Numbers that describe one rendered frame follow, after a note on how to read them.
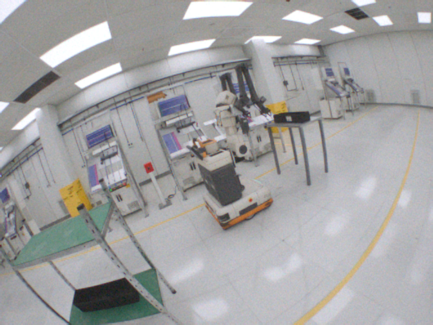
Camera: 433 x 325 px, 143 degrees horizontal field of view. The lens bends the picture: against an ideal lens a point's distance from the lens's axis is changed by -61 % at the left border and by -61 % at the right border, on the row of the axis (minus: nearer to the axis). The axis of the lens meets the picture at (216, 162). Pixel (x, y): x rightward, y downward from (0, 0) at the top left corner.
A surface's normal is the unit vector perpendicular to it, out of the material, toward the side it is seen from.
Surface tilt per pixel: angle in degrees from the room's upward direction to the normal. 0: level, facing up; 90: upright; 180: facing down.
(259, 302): 0
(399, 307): 0
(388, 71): 90
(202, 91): 90
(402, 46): 90
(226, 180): 90
